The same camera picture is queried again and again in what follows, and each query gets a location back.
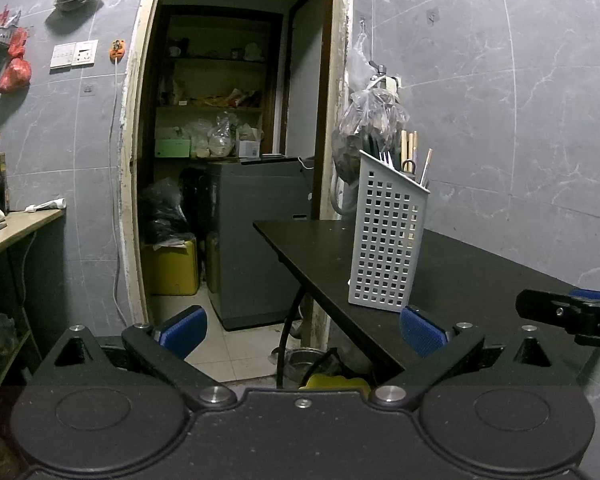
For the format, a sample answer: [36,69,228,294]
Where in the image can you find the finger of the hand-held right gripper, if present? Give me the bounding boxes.
[515,287,600,350]

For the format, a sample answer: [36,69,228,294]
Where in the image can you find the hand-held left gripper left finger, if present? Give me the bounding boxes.
[35,305,237,406]

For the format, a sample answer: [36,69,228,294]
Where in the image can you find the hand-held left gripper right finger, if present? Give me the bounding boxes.
[369,305,576,406]

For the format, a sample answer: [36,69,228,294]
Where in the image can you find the white perforated utensil basket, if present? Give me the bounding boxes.
[348,149,432,314]

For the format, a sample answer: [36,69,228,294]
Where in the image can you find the yellow box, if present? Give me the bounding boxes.
[141,236,201,297]

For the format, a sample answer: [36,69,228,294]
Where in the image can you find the yellow plastic object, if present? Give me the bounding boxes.
[300,373,372,397]

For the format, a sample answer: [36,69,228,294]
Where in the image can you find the black metal table leg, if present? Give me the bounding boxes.
[275,280,313,391]

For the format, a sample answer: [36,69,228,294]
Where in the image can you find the grey washing machine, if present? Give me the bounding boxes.
[204,156,317,332]

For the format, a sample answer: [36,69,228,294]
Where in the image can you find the metal bowl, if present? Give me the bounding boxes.
[281,346,332,385]

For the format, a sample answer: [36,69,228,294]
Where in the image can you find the black garbage bag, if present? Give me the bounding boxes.
[139,176,197,247]

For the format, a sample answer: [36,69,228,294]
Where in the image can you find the green box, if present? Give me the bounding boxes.
[154,138,192,159]

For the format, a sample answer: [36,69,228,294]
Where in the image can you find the white tube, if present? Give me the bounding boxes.
[23,198,67,214]

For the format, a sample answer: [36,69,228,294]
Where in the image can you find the beige kitchen counter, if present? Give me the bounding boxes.
[0,207,67,263]

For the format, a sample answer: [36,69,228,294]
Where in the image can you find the plastic bags of food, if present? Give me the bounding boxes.
[190,111,237,159]

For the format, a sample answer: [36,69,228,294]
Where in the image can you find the large hanging plastic bag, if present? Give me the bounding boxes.
[330,35,410,184]

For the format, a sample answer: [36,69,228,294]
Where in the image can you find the dark wooden shelf cabinet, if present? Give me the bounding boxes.
[152,4,287,161]

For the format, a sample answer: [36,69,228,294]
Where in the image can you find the red plastic bags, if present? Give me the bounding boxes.
[0,26,33,95]

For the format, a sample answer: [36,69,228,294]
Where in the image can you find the white drain hose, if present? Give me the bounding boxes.
[331,172,362,217]

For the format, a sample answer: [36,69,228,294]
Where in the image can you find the white wall cable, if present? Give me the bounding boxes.
[107,60,131,323]

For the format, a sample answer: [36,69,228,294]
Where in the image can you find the pale door frame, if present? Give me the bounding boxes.
[116,0,355,331]

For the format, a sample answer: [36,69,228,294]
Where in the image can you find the wall water tap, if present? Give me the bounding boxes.
[369,60,402,95]

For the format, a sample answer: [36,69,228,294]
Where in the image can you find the white wall switch panel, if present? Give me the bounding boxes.
[49,39,100,70]

